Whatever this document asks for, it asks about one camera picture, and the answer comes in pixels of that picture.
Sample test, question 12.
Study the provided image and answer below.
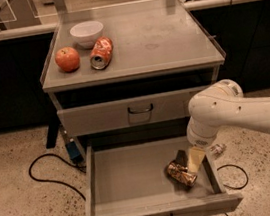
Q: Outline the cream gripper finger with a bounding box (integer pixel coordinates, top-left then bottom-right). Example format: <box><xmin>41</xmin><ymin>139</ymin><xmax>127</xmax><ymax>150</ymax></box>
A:
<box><xmin>187</xmin><ymin>147</ymin><xmax>206</xmax><ymax>173</ymax></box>

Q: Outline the orange gold can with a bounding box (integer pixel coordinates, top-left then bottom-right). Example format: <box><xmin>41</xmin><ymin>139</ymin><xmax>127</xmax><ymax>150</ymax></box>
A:
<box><xmin>166</xmin><ymin>161</ymin><xmax>197</xmax><ymax>188</ymax></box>

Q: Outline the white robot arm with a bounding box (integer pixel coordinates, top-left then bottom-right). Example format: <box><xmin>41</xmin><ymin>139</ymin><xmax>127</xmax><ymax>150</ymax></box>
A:
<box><xmin>186</xmin><ymin>79</ymin><xmax>270</xmax><ymax>173</ymax></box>

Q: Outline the closed top drawer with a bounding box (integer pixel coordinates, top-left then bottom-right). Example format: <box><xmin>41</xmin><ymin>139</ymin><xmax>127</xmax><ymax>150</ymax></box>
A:
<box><xmin>57</xmin><ymin>86</ymin><xmax>204</xmax><ymax>136</ymax></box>

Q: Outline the open middle drawer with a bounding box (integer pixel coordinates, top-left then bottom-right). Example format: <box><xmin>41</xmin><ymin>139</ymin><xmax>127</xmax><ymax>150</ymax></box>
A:
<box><xmin>85</xmin><ymin>136</ymin><xmax>243</xmax><ymax>216</ymax></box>

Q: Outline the grey drawer cabinet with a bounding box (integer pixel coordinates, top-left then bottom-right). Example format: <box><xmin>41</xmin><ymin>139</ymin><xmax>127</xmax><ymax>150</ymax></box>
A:
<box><xmin>42</xmin><ymin>0</ymin><xmax>225</xmax><ymax>152</ymax></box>

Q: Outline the red soda can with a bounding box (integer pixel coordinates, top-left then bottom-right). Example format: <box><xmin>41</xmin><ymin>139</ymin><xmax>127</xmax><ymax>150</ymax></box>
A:
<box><xmin>90</xmin><ymin>36</ymin><xmax>114</xmax><ymax>70</ymax></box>

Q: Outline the clear plastic bottle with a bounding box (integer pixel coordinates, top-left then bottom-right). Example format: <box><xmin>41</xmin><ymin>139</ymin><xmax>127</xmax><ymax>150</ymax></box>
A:
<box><xmin>210</xmin><ymin>143</ymin><xmax>227</xmax><ymax>158</ymax></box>

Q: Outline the blue power box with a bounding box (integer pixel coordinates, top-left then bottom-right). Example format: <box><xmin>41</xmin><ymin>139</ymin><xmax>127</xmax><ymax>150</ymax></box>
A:
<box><xmin>65</xmin><ymin>141</ymin><xmax>83</xmax><ymax>164</ymax></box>

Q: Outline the red apple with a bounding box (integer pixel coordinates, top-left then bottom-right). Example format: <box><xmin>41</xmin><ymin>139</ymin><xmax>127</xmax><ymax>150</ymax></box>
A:
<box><xmin>55</xmin><ymin>47</ymin><xmax>80</xmax><ymax>73</ymax></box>

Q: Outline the white bowl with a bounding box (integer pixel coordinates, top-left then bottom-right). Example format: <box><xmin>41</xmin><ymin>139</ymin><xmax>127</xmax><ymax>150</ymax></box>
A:
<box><xmin>70</xmin><ymin>20</ymin><xmax>104</xmax><ymax>49</ymax></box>

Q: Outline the black floor cable right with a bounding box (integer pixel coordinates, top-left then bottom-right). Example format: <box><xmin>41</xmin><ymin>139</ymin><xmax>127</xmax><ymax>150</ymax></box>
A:
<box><xmin>216</xmin><ymin>161</ymin><xmax>251</xmax><ymax>193</ymax></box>

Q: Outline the black floor cable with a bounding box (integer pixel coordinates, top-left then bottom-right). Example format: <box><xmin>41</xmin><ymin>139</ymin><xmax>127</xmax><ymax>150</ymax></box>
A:
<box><xmin>26</xmin><ymin>148</ymin><xmax>92</xmax><ymax>209</ymax></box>
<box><xmin>216</xmin><ymin>161</ymin><xmax>251</xmax><ymax>193</ymax></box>

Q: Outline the black top drawer handle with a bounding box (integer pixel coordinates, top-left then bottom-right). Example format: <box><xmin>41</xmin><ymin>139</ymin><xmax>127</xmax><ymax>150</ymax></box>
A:
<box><xmin>127</xmin><ymin>103</ymin><xmax>154</xmax><ymax>115</ymax></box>

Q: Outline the black floor cable left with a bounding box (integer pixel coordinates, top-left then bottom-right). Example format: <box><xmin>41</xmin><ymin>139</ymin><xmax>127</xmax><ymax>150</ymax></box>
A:
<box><xmin>26</xmin><ymin>148</ymin><xmax>92</xmax><ymax>209</ymax></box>

